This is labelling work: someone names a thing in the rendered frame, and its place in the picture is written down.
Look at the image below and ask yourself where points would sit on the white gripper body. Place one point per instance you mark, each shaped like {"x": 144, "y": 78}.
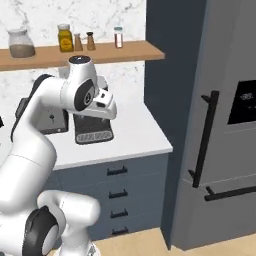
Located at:
{"x": 103, "y": 112}

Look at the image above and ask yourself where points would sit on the wooden wall shelf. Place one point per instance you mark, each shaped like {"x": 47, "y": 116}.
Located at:
{"x": 110, "y": 52}

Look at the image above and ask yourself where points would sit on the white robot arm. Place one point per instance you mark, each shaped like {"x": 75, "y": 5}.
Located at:
{"x": 30, "y": 166}

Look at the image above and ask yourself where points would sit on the dark blue fridge side panel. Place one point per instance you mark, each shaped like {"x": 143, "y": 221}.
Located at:
{"x": 170, "y": 76}

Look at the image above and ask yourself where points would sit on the glass jar with brown contents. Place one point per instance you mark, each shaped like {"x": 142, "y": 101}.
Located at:
{"x": 21, "y": 45}

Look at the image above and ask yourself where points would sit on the yellow jar with grey lid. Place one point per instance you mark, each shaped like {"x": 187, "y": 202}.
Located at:
{"x": 65, "y": 39}

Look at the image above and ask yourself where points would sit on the silver and black toaster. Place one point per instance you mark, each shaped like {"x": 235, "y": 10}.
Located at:
{"x": 55, "y": 121}

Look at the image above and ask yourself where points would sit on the blue-grey drawer front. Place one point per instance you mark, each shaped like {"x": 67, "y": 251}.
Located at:
{"x": 143, "y": 226}
{"x": 145, "y": 209}
{"x": 146, "y": 190}
{"x": 146, "y": 168}

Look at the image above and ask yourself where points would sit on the grey fridge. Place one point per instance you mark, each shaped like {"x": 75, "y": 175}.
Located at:
{"x": 230, "y": 156}

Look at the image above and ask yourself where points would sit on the black coffee machine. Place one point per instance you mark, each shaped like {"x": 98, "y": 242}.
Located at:
{"x": 93, "y": 130}

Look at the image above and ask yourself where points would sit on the brown shaker with dark cap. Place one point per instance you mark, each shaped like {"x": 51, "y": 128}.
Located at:
{"x": 90, "y": 42}

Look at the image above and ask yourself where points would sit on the clear spice jar white lid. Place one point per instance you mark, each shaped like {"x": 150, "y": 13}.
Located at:
{"x": 118, "y": 38}

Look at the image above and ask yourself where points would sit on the brown shaker with silver cap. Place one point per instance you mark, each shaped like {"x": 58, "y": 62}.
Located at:
{"x": 78, "y": 43}

